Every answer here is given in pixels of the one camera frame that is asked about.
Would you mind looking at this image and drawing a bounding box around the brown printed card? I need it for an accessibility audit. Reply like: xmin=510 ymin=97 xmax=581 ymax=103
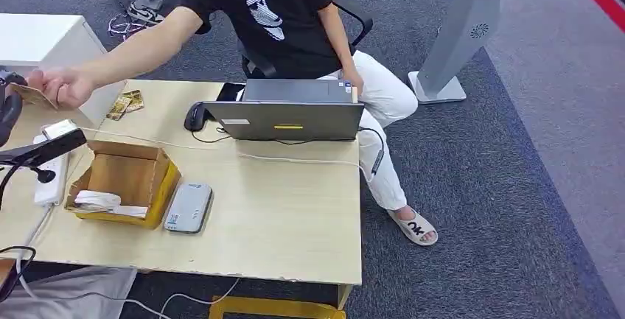
xmin=121 ymin=89 xmax=145 ymax=113
xmin=10 ymin=83 xmax=59 ymax=111
xmin=105 ymin=96 xmax=133 ymax=122

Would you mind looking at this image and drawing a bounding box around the white charger block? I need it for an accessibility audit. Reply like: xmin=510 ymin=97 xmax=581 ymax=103
xmin=41 ymin=119 xmax=80 ymax=141

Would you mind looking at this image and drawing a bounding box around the seated person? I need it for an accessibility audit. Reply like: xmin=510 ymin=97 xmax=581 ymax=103
xmin=27 ymin=0 xmax=439 ymax=248

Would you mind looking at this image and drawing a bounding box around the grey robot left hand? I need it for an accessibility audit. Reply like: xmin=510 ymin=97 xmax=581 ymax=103
xmin=0 ymin=71 xmax=28 ymax=148

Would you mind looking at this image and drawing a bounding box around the thin white cable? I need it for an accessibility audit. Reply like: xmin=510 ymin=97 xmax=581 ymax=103
xmin=79 ymin=126 xmax=375 ymax=184

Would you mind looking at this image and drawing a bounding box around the metal wire frame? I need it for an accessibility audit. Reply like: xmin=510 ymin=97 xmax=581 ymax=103
xmin=106 ymin=11 xmax=148 ymax=41

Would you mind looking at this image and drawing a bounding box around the thick white cable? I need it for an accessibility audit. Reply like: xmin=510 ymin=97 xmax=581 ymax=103
xmin=14 ymin=204 xmax=242 ymax=319

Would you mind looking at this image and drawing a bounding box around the black cable loop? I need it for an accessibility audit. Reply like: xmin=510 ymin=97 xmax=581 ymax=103
xmin=0 ymin=245 xmax=38 ymax=304

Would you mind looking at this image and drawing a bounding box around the white flat card stack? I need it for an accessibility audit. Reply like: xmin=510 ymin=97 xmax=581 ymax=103
xmin=109 ymin=205 xmax=150 ymax=220

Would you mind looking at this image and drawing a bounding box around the grey kiosk stand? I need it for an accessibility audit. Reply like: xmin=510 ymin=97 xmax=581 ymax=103
xmin=408 ymin=0 xmax=504 ymax=106

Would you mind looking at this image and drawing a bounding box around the grey laptop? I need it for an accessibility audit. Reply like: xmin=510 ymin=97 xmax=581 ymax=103
xmin=201 ymin=78 xmax=366 ymax=142

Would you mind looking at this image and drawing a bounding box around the black smartphone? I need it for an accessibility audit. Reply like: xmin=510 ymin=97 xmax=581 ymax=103
xmin=216 ymin=82 xmax=247 ymax=103

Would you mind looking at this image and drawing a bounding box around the black office chair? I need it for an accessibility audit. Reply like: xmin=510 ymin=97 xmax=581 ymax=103
xmin=237 ymin=0 xmax=375 ymax=82

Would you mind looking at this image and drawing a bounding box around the white cabinet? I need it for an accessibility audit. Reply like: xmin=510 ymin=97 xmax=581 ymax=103
xmin=0 ymin=13 xmax=126 ymax=127

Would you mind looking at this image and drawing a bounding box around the grey flat card reader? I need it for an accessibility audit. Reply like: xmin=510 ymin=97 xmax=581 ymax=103
xmin=163 ymin=182 xmax=214 ymax=235

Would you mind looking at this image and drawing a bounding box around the pale wooden desk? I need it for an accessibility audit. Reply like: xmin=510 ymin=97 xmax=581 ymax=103
xmin=0 ymin=79 xmax=366 ymax=311

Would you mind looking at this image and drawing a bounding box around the white power strip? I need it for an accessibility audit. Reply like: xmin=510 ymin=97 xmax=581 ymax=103
xmin=32 ymin=133 xmax=70 ymax=208

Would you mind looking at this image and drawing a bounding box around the person's right hand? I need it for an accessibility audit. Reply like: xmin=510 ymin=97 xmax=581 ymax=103
xmin=27 ymin=67 xmax=97 ymax=111

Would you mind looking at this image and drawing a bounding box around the grey cloth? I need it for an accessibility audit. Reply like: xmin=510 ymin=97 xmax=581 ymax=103
xmin=0 ymin=265 xmax=139 ymax=319

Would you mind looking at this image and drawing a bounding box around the black computer mouse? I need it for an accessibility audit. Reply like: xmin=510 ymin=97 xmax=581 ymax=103
xmin=183 ymin=101 xmax=216 ymax=133

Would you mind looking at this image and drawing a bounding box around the white folded paper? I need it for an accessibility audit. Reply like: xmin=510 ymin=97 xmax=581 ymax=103
xmin=73 ymin=189 xmax=122 ymax=212

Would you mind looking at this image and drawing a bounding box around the black mouse cable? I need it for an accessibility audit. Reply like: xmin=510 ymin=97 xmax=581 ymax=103
xmin=190 ymin=129 xmax=237 ymax=145

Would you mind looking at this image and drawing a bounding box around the black laptop power cable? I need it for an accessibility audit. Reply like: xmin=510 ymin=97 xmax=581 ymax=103
xmin=270 ymin=126 xmax=387 ymax=178

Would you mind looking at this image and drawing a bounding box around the wooden card box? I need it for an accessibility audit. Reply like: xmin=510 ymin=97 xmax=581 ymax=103
xmin=64 ymin=140 xmax=183 ymax=231

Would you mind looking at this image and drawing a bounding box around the person's left hand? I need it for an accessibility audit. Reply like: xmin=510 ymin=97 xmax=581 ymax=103
xmin=341 ymin=65 xmax=366 ymax=97

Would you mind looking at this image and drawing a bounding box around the yellow floor tape outline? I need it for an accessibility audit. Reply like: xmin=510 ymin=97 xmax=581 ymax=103
xmin=209 ymin=295 xmax=346 ymax=319

